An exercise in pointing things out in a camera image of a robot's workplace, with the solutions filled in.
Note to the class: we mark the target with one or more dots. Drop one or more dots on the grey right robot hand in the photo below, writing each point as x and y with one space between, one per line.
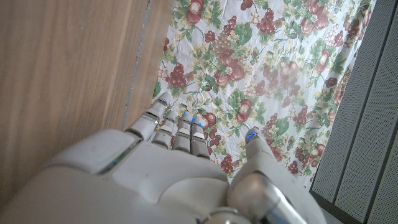
140 180

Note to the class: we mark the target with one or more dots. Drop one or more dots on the light wooden board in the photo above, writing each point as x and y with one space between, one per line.
136 59

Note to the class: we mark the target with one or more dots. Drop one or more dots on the floral fruit print backdrop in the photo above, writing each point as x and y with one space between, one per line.
264 62

